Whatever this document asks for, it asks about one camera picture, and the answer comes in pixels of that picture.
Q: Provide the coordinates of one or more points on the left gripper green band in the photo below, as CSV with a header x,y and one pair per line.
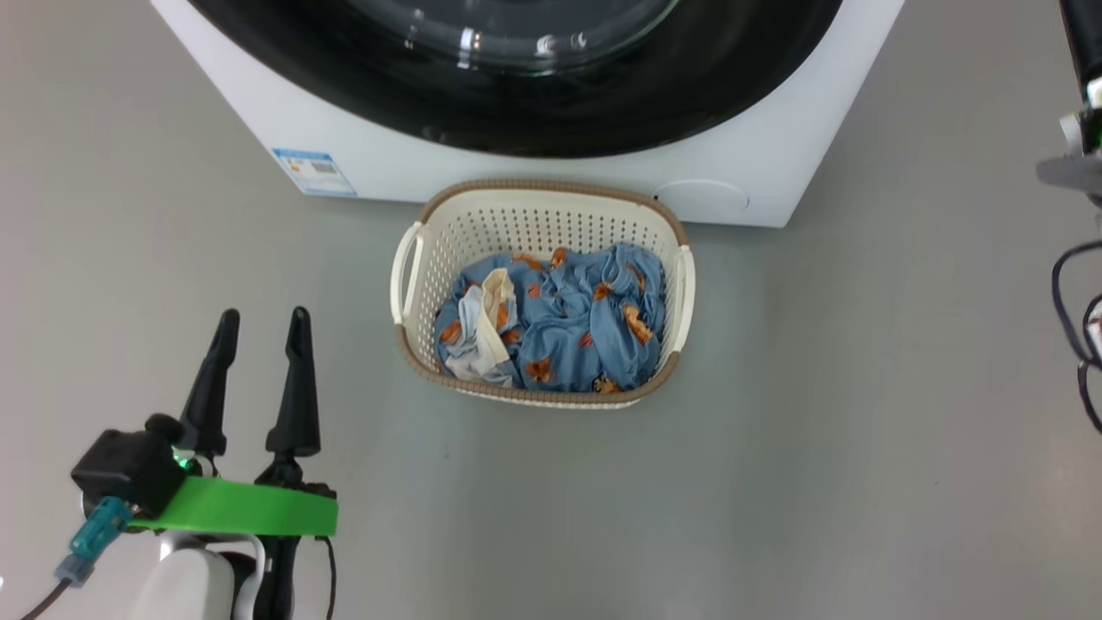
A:
x,y
250,510

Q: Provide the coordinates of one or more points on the cream white cloth garment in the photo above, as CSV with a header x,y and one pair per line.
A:
x,y
486,331

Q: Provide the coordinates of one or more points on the blue garment with orange print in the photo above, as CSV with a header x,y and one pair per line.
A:
x,y
568,327

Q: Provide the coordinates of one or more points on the black round glass washer door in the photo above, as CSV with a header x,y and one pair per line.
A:
x,y
689,86

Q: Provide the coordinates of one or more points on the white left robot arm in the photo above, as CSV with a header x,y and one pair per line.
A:
x,y
185,581

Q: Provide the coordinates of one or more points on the cream perforated laundry basket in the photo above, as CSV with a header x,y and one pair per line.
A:
x,y
534,220

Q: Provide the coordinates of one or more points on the white front-load washing machine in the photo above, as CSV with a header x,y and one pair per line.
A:
x,y
775,129

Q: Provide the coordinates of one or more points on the blue energy label sticker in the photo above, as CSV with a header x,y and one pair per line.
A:
x,y
314,172

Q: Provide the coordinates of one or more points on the round white filter cover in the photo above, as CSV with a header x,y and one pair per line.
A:
x,y
702,198

